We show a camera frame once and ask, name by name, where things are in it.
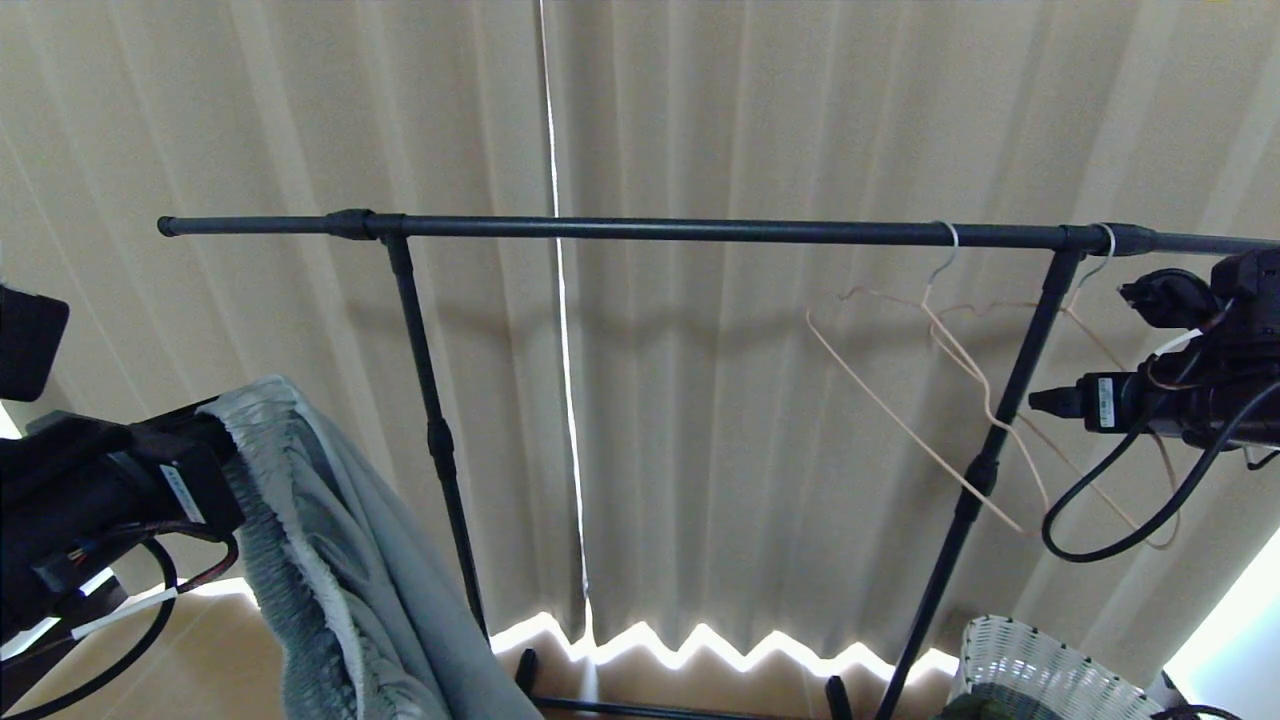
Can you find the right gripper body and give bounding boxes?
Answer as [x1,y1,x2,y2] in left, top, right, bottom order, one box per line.
[1080,365,1280,451]

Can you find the white laundry basket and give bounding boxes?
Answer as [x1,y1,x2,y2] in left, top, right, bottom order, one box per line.
[945,615,1241,720]

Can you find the pink clothes hanger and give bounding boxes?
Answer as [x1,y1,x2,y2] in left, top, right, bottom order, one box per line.
[930,228,1183,551]
[805,225,1051,536]

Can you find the black cable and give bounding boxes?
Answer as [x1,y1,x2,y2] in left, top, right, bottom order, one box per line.
[1042,345,1280,563]
[0,538,181,720]

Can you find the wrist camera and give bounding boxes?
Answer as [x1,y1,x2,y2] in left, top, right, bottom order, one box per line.
[1118,250,1280,336]
[0,285,73,403]

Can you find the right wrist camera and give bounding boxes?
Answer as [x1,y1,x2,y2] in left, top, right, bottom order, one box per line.
[1118,250,1280,336]

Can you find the beige curtain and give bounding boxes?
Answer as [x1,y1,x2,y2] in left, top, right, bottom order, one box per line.
[0,0,1280,681]

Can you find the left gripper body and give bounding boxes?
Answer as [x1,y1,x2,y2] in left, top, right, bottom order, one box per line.
[0,415,248,631]

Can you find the black clothes rack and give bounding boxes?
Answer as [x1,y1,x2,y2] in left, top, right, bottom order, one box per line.
[157,208,1280,720]

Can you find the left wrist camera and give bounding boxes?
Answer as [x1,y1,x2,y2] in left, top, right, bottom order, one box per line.
[0,285,73,403]

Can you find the pale grey shorts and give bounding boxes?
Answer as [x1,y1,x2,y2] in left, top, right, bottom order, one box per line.
[200,375,541,720]

